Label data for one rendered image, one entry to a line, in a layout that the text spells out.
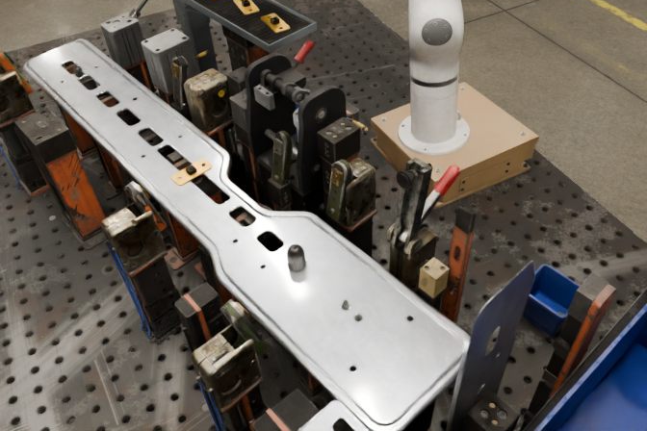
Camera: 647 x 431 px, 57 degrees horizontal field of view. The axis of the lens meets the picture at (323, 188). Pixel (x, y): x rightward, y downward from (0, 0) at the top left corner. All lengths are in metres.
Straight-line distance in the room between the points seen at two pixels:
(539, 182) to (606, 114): 1.56
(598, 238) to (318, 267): 0.79
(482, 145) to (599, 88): 1.85
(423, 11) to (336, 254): 0.57
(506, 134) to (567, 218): 0.27
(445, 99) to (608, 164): 1.52
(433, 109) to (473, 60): 1.96
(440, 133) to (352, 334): 0.74
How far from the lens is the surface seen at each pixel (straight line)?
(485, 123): 1.70
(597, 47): 3.76
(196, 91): 1.37
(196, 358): 0.95
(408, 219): 1.00
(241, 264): 1.09
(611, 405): 0.96
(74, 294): 1.55
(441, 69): 1.47
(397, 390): 0.94
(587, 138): 3.06
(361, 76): 2.05
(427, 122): 1.56
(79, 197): 1.57
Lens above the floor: 1.84
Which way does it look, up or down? 44 degrees down
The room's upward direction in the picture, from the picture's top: 4 degrees counter-clockwise
